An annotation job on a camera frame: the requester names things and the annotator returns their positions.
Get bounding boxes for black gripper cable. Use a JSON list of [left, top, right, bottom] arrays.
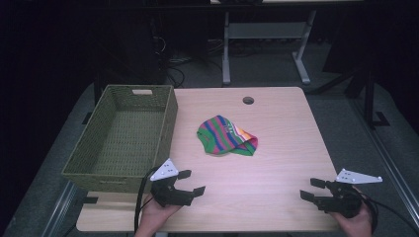
[[133, 166, 160, 233], [357, 191, 419, 235]]

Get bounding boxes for person's left hand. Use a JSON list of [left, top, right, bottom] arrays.
[[137, 194, 182, 232]]

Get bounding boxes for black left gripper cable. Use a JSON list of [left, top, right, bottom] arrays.
[[133, 166, 160, 233]]

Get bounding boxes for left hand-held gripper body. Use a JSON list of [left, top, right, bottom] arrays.
[[149, 158, 196, 208]]

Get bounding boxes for striped colourful sock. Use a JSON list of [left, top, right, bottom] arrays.
[[196, 115, 259, 157]]

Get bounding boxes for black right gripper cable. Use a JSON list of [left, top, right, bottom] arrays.
[[357, 191, 419, 235]]

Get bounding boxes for dark computer cabinet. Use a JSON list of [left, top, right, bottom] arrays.
[[95, 0, 168, 87]]

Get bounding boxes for metal floor rail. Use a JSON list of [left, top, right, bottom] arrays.
[[348, 97, 419, 229], [41, 180, 80, 237]]

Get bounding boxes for black metal stand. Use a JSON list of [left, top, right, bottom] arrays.
[[344, 63, 391, 130]]

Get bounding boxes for tangle of floor cables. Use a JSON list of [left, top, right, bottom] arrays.
[[154, 34, 226, 89]]

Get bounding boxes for person's right hand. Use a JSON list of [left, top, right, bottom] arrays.
[[329, 187, 374, 237]]

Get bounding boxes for white metal desk frame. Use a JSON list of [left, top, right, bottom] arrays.
[[221, 9, 318, 86]]

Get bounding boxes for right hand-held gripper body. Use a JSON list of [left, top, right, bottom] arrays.
[[314, 168, 383, 219]]

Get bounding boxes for green woven basket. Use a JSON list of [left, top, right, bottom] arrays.
[[60, 84, 179, 195]]

